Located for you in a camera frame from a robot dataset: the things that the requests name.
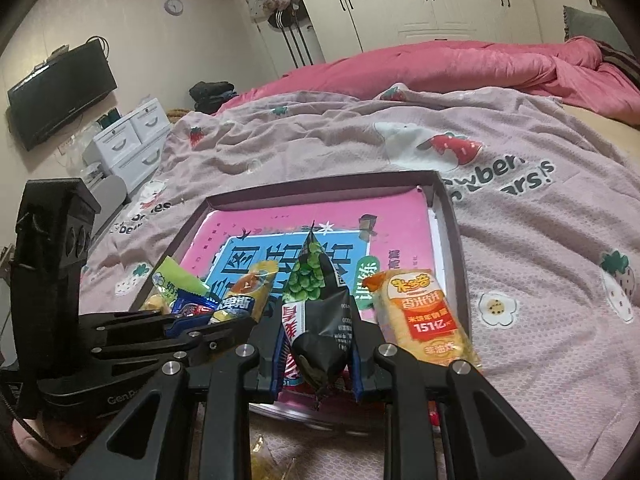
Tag striped pillow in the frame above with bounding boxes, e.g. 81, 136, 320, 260
595, 42, 640, 81

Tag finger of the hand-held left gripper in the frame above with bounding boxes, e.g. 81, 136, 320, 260
77, 310, 193, 346
90, 316, 254, 363

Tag grey headboard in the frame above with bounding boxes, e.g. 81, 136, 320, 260
562, 5, 621, 43

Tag red snack packet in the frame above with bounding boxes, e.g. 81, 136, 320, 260
280, 312, 308, 391

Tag yellow packet with blue label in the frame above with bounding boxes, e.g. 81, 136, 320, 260
209, 262, 280, 326

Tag white wardrobe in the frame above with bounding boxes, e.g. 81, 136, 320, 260
205, 0, 546, 78

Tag hanging bags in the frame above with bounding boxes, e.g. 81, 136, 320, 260
252, 0, 301, 28

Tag clear yellowish snack packet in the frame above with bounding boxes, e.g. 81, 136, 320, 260
249, 434, 282, 480

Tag black cable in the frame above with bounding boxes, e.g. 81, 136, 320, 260
0, 385, 71, 461

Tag black television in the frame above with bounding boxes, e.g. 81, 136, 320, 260
6, 40, 118, 152

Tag black green pea packet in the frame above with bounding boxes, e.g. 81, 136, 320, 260
281, 220, 358, 411

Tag pink children's book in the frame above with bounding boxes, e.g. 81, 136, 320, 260
177, 187, 446, 411

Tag white drawer cabinet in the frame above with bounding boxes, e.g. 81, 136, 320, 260
82, 97, 173, 196

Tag shallow cardboard box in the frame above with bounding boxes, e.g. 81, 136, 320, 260
129, 170, 473, 431

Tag pink quilt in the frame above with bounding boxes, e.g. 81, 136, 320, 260
212, 35, 640, 121

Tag person's left hand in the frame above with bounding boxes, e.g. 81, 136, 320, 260
12, 407, 88, 461

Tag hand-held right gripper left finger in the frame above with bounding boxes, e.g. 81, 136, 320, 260
62, 305, 291, 480

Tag pile of black clothes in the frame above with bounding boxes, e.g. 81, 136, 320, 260
188, 80, 238, 113

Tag yellow rice cracker packet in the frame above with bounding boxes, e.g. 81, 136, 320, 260
362, 267, 483, 373

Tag grey chair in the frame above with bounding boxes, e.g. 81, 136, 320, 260
92, 176, 131, 233

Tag blue cookie packet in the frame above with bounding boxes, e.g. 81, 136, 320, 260
172, 292, 221, 318

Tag beige mattress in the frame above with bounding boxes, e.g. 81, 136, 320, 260
565, 104, 640, 133

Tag light green snack packet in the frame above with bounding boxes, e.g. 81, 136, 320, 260
150, 256, 211, 301

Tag black hanging straps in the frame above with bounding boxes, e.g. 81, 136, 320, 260
280, 10, 313, 68

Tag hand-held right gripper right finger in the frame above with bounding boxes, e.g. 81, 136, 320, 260
347, 292, 576, 480

